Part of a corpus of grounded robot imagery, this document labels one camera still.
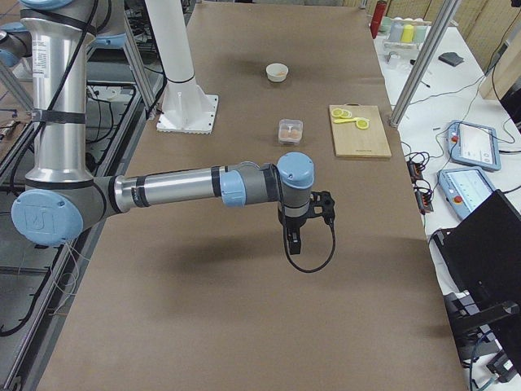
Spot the yellow plastic knife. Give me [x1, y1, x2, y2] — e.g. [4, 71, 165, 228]
[333, 117, 363, 124]

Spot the white pedestal column base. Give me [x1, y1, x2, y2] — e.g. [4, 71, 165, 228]
[146, 0, 219, 134]

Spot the yellow cup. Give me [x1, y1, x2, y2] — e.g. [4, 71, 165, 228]
[401, 24, 414, 43]

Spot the black looped camera cable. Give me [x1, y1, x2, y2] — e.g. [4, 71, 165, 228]
[281, 219, 336, 274]

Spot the far teach pendant tablet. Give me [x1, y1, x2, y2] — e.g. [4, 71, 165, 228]
[447, 121, 501, 171]

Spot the wooden cutting board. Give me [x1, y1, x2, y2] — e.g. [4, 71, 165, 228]
[328, 104, 392, 159]

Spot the grey cup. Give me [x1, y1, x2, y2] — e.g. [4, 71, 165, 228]
[388, 21, 404, 42]

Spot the lemon slice single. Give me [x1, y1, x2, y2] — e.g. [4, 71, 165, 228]
[355, 117, 370, 130]

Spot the black monitor stand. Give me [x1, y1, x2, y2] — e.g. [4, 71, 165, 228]
[431, 190, 520, 381]

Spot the white bowl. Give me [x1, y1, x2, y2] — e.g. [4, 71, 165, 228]
[265, 63, 289, 83]

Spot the clear plastic egg box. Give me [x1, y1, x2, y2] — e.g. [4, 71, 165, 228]
[278, 119, 303, 145]

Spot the lemon slice stack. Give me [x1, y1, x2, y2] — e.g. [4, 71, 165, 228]
[331, 107, 352, 119]

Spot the aluminium frame post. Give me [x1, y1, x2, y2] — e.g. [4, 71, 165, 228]
[389, 0, 462, 128]

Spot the red thermos bottle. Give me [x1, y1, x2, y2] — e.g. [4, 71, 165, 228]
[370, 0, 387, 39]

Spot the near teach pendant tablet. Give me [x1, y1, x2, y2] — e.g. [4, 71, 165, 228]
[438, 166, 496, 220]

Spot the teach pendant tablet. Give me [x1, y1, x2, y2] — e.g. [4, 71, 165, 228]
[438, 166, 496, 220]
[447, 121, 501, 171]

